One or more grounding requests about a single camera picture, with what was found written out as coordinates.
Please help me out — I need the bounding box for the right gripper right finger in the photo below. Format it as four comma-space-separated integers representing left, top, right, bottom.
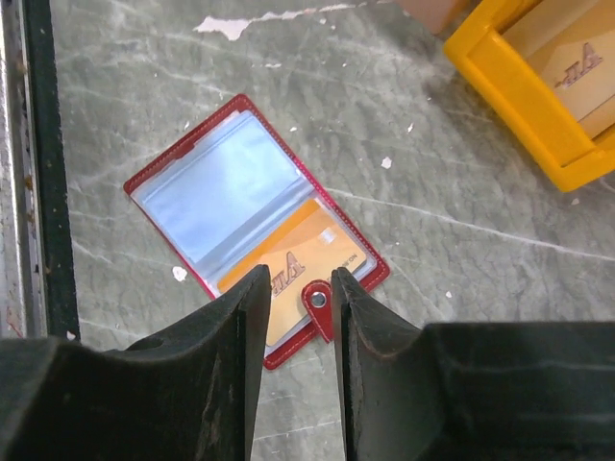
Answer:
332, 269, 614, 460

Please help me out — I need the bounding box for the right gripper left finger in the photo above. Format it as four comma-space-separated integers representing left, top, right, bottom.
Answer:
1, 265, 271, 460

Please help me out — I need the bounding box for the red card holder wallet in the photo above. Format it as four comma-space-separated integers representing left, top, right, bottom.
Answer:
124, 94, 390, 370

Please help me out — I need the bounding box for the yellow plastic bin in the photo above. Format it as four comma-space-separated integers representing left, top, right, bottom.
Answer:
443, 0, 614, 192

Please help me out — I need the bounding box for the gold card in bin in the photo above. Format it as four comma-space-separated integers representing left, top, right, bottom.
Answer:
503, 0, 614, 138

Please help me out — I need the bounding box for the pink file organizer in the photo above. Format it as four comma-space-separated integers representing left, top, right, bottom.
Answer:
397, 0, 469, 35

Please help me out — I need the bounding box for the aluminium mounting rail frame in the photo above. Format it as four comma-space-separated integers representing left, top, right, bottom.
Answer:
1, 1, 81, 341

